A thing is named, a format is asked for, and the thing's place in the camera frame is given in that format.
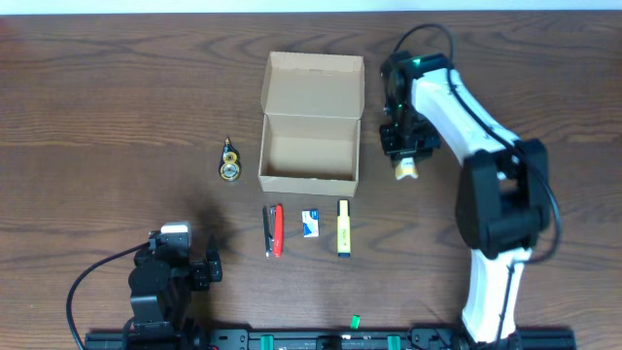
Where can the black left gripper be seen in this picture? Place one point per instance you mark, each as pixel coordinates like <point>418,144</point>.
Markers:
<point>211,271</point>

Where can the open cardboard box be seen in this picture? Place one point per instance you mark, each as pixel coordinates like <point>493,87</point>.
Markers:
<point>312,116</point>

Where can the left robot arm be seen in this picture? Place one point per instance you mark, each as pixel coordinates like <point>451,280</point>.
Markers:
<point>163,279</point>

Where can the small green clip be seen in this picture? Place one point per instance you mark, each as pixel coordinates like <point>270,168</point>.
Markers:
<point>355,322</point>

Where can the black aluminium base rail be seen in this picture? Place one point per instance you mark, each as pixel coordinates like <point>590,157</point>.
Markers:
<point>427,338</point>

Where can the yellow highlighter pen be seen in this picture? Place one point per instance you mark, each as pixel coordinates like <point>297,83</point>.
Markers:
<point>343,229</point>

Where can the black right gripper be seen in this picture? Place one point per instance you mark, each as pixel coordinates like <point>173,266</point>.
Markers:
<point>422,150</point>

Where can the red black stapler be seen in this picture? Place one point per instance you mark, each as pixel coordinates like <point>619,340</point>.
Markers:
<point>274,230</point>

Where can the yellow sticky note pad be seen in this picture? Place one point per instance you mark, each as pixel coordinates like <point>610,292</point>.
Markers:
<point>406,168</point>

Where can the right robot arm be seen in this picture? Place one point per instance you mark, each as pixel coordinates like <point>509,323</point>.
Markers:
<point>502,204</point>

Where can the black yellow correction tape dispenser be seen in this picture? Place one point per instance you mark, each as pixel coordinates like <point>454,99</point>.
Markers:
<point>230,166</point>

